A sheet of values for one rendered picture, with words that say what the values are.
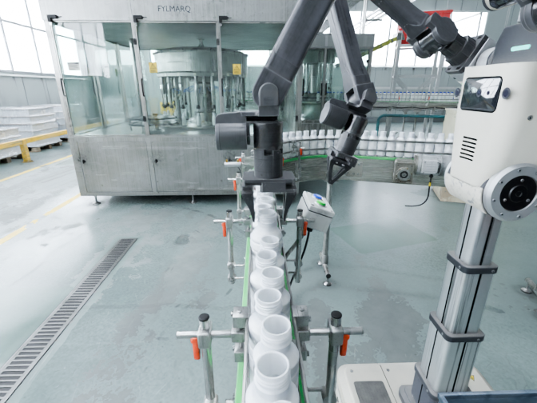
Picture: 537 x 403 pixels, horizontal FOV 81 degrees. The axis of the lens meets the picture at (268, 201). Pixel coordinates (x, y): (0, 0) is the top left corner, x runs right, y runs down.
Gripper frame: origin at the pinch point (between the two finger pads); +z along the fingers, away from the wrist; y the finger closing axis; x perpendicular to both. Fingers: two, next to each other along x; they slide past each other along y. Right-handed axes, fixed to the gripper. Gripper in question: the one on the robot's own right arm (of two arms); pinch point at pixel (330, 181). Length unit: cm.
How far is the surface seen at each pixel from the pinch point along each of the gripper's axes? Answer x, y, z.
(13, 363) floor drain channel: -109, -51, 166
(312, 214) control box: -2.3, 3.8, 10.5
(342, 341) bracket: -4, 51, 14
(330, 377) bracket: -2, 50, 22
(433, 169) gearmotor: 89, -97, -10
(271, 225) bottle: -17.2, 29.2, 7.6
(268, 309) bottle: -18, 53, 10
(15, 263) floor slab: -180, -160, 192
